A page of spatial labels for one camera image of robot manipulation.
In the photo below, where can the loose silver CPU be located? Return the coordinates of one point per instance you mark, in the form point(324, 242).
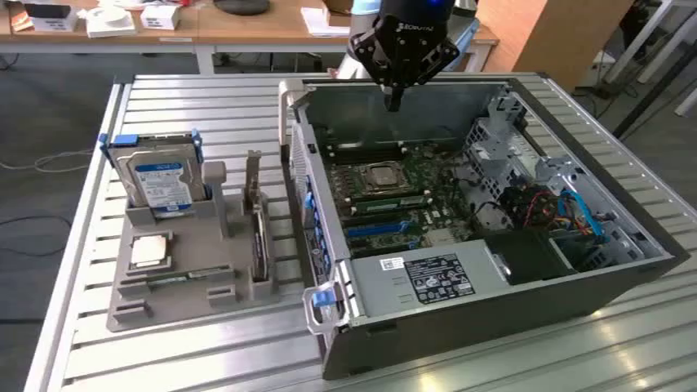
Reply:
point(148, 250)

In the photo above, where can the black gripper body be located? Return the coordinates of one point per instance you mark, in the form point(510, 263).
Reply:
point(408, 41)

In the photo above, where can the CPU socket with processor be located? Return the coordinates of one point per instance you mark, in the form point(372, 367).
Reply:
point(406, 185)

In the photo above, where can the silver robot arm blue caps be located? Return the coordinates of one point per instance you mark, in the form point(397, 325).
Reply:
point(353, 67)

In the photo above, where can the graphics card with metal bracket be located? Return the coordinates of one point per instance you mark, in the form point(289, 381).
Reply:
point(260, 245)

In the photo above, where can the grey case latch blue clip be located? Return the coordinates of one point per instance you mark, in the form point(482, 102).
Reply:
point(321, 302)

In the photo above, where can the installed green RAM stick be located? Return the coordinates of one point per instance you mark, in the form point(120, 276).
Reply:
point(389, 205)

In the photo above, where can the grey power supply unit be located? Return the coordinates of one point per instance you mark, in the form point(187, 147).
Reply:
point(381, 294)

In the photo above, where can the hard disk with blue carrier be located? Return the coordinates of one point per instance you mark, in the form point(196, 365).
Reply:
point(157, 179)

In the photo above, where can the wooden desk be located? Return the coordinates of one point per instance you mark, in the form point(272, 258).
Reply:
point(245, 28)

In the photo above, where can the white floor device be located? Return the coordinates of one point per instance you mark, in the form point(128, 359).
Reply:
point(601, 67)

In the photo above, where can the white box with black lid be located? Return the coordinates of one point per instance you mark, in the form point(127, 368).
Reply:
point(51, 20)

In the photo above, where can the small white printed box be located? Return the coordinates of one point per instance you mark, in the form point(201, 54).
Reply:
point(160, 18)

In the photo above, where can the orange book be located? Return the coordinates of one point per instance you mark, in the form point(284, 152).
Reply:
point(21, 18)

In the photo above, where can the wooden cabinet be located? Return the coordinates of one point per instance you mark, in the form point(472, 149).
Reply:
point(544, 36)

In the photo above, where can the CPU seated in socket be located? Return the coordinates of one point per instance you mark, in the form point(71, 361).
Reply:
point(384, 176)

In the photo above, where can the black round object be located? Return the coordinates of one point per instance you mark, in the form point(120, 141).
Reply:
point(241, 6)

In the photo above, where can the white paper stack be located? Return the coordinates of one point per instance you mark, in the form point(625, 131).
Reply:
point(324, 24)

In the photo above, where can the brown cardboard box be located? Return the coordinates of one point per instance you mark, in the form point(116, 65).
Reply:
point(338, 6)

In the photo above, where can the white box with round plate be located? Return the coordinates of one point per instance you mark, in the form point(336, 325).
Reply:
point(111, 24)

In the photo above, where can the open black PC case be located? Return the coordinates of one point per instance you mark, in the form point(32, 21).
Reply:
point(462, 326)

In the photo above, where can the green motherboard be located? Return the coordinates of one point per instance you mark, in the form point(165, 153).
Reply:
point(436, 204)

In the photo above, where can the grey parts rack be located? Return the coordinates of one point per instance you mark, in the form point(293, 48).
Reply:
point(191, 245)

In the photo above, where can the blue expansion slot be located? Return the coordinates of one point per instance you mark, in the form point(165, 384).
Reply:
point(376, 230)

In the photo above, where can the loose green RAM stick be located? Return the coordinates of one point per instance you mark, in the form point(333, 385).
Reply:
point(185, 276)

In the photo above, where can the silver disk bay cage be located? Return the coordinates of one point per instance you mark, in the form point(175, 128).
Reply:
point(489, 163)

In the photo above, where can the silver chipset heatsink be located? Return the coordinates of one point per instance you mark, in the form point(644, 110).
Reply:
point(446, 238)

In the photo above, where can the white table frame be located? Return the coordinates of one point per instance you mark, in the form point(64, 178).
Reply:
point(642, 41)

